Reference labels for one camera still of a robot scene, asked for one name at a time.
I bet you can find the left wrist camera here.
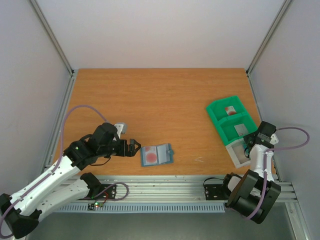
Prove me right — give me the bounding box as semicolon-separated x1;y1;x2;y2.
113;122;128;141

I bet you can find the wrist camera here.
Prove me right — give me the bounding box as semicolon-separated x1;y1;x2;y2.
270;133;279;145
113;122;128;141

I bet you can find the white tray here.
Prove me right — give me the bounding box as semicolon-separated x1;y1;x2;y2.
225;138;251;169

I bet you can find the blue card holder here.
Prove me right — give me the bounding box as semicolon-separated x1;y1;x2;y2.
140;143;174;167

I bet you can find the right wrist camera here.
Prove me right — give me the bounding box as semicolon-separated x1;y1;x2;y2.
270;133;279;145

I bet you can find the red white card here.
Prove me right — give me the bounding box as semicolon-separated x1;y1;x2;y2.
224;106;237;116

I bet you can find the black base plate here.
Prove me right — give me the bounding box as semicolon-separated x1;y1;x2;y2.
203;177;231;201
79;184;117;201

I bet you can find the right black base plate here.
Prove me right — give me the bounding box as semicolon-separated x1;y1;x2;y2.
203;177;231;201

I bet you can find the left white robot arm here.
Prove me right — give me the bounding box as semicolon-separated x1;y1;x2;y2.
0;122;141;239

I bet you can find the grey slotted cable duct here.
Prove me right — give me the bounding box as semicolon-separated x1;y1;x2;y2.
56;202;225;214

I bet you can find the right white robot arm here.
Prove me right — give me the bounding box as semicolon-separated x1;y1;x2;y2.
220;121;281;224

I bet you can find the grey card in bin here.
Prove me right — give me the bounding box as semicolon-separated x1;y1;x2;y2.
234;123;249;137

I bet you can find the teal card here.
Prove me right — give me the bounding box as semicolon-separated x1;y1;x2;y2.
243;144;250;158

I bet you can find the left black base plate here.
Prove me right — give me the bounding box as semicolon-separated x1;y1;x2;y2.
79;184;117;201

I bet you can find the green bin far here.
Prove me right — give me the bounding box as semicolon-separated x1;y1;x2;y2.
205;95;248;127

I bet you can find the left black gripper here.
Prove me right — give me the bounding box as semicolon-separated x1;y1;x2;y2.
99;139;142;158

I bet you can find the left circuit board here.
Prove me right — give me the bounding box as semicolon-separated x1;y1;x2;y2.
87;202;104;211

